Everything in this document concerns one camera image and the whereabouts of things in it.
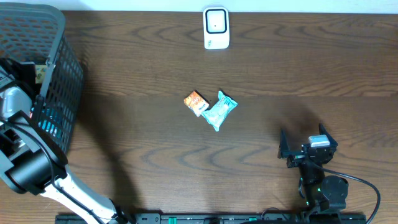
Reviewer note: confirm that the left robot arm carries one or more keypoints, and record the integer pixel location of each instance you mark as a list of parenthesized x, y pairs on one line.
[(34, 129)]

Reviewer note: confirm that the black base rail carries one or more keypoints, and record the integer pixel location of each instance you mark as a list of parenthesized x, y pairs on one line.
[(272, 217)]

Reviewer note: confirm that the yellow snack chip bag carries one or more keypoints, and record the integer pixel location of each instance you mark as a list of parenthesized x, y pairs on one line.
[(40, 71)]

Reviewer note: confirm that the grey plastic mesh basket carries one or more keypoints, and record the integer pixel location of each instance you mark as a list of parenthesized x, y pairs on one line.
[(35, 33)]

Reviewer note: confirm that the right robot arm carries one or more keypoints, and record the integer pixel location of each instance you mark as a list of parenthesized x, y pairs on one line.
[(325, 195)]

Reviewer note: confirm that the teal mouthwash bottle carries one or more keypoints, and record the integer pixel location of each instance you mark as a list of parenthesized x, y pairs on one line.
[(52, 122)]

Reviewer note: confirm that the mint green wipes packet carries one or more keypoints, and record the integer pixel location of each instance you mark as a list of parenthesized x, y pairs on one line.
[(220, 110)]

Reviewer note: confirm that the white barcode scanner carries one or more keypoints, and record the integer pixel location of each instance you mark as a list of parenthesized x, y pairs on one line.
[(216, 28)]

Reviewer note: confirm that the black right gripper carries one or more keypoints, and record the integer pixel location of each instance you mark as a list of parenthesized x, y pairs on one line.
[(284, 145)]

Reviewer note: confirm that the small orange snack packet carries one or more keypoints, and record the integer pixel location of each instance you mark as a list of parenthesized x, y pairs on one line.
[(196, 103)]

